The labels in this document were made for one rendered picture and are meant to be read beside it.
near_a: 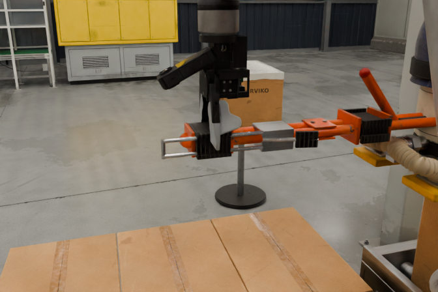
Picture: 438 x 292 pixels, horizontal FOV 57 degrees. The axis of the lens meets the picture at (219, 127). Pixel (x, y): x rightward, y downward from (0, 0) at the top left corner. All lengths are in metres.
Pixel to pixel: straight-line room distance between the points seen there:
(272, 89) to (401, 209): 1.04
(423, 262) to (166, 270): 0.85
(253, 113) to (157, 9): 5.61
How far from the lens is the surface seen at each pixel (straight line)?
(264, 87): 2.65
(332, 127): 0.87
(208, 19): 0.73
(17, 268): 1.69
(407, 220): 2.60
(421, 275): 1.54
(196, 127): 0.79
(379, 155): 1.09
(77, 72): 8.02
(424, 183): 0.97
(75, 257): 1.67
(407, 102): 2.40
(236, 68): 0.76
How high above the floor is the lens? 1.44
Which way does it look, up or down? 17 degrees down
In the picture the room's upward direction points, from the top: straight up
